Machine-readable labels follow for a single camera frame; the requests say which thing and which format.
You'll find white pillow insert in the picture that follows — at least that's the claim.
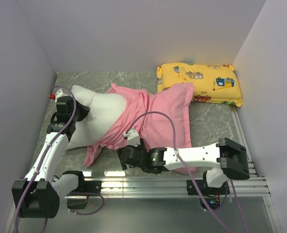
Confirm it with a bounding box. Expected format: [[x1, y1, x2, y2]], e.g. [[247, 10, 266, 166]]
[[66, 85, 127, 150]]

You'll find pink satin pillowcase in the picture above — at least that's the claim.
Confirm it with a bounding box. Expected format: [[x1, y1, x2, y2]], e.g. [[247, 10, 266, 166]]
[[83, 83, 194, 166]]

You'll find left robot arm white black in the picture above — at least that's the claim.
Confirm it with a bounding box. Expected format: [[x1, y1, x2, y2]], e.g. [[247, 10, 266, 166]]
[[12, 96, 90, 218]]

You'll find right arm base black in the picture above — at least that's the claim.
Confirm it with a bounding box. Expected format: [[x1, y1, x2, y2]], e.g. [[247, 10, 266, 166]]
[[186, 180, 230, 211]]

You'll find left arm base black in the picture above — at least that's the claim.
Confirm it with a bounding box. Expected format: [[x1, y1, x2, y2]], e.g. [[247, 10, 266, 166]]
[[66, 180, 102, 211]]

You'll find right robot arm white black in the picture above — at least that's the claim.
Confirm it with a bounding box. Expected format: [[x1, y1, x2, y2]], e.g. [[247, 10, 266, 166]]
[[117, 138, 250, 194]]

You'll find yellow cartoon car pillow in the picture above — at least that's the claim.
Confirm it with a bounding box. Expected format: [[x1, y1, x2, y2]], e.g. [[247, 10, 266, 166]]
[[157, 62, 242, 107]]

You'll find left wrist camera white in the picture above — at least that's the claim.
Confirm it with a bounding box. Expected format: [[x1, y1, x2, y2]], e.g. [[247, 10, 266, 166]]
[[49, 88, 67, 103]]

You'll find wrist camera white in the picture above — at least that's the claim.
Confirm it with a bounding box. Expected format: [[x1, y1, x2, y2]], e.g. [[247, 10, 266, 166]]
[[49, 88, 67, 103], [123, 129, 141, 147]]

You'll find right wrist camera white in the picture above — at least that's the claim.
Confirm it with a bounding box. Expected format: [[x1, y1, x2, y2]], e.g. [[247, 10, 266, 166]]
[[123, 129, 141, 147]]

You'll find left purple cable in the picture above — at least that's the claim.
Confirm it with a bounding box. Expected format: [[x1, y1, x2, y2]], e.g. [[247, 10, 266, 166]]
[[14, 85, 105, 233]]

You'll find aluminium mounting rail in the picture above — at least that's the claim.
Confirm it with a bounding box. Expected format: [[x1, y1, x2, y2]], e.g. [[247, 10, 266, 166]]
[[2, 106, 284, 233]]

